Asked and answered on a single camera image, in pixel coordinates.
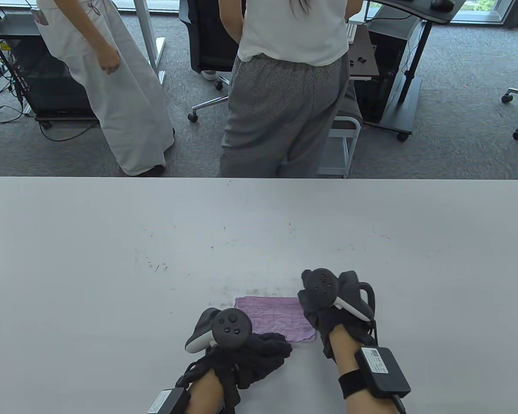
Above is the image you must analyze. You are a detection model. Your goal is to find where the person's left hand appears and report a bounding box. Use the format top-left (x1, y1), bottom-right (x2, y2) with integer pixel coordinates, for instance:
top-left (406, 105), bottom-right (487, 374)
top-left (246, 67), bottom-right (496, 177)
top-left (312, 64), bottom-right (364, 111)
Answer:
top-left (175, 332), bottom-right (293, 405)

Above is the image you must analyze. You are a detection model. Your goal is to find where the black wheeled platform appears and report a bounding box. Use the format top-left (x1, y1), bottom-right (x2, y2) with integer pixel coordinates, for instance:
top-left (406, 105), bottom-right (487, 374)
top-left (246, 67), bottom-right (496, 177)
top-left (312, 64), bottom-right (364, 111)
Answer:
top-left (35, 110), bottom-right (102, 129)

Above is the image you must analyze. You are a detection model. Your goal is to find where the brown side table white frame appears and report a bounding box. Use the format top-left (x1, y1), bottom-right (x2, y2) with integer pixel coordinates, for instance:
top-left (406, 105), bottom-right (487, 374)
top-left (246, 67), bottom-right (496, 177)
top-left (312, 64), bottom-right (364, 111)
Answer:
top-left (317, 24), bottom-right (379, 179)

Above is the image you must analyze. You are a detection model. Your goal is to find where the person's right forearm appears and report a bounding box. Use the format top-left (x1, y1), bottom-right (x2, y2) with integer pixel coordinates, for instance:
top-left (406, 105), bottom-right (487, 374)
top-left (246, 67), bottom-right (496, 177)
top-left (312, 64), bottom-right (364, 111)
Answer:
top-left (328, 323), bottom-right (398, 414)

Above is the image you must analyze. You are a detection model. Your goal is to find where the black glass computer case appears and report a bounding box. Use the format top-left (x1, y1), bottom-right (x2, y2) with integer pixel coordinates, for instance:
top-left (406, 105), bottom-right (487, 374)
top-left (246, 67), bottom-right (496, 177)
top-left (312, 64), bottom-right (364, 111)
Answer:
top-left (0, 14), bottom-right (95, 116)

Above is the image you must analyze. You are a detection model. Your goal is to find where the person's left forearm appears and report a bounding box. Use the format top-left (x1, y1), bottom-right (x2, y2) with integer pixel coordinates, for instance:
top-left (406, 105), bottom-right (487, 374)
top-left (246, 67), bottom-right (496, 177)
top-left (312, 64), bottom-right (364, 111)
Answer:
top-left (186, 371), bottom-right (225, 414)

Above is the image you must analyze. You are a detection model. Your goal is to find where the person's right hand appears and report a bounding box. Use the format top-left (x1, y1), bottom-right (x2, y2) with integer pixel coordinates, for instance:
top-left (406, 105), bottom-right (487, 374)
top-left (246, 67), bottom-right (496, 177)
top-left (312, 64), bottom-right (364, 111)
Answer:
top-left (298, 288), bottom-right (377, 358)

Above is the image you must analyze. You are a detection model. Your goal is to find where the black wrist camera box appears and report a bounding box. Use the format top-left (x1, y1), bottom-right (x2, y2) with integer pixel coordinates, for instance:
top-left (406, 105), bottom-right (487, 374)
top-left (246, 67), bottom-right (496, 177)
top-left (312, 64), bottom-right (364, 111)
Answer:
top-left (147, 387), bottom-right (190, 414)
top-left (355, 346), bottom-right (411, 399)

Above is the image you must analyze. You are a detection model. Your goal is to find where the black computer tower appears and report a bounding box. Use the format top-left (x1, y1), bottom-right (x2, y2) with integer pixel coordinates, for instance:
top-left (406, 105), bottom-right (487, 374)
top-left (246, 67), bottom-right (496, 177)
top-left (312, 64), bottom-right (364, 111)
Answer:
top-left (354, 9), bottom-right (421, 123)

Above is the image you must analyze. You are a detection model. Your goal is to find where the grey fabric bag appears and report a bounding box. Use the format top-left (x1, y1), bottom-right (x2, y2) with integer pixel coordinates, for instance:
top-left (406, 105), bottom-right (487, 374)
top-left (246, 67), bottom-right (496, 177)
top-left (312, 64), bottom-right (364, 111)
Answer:
top-left (335, 82), bottom-right (363, 130)

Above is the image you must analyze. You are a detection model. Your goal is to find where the black standing desk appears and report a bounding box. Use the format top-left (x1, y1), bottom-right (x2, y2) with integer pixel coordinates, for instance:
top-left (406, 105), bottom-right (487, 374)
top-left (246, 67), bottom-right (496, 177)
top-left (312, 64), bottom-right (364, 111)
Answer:
top-left (363, 0), bottom-right (464, 142)

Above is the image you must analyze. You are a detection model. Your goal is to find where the pink invoice paper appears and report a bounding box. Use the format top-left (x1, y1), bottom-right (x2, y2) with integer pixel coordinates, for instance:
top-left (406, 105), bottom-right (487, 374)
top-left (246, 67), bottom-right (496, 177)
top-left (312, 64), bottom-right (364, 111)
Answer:
top-left (234, 296), bottom-right (318, 343)

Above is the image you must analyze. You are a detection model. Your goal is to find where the black cable bundle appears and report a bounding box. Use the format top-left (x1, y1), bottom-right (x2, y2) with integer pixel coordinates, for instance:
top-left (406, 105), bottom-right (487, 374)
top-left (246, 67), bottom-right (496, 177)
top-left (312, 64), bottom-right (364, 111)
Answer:
top-left (0, 34), bottom-right (31, 125)

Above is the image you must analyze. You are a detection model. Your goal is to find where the black floor cable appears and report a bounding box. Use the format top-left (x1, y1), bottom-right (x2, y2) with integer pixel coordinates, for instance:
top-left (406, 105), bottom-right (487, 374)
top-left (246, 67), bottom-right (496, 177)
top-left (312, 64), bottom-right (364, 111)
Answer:
top-left (37, 116), bottom-right (100, 142)

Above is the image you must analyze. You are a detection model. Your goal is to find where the black office chair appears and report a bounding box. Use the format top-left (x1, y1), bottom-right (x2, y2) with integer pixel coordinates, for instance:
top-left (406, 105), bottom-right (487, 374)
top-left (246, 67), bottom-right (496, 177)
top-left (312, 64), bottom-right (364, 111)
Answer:
top-left (179, 0), bottom-right (246, 123)

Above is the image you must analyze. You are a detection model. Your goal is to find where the white desk leg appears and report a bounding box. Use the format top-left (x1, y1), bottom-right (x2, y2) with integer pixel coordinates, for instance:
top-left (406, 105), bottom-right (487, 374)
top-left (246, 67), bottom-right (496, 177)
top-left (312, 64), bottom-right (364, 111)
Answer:
top-left (134, 0), bottom-right (167, 85)

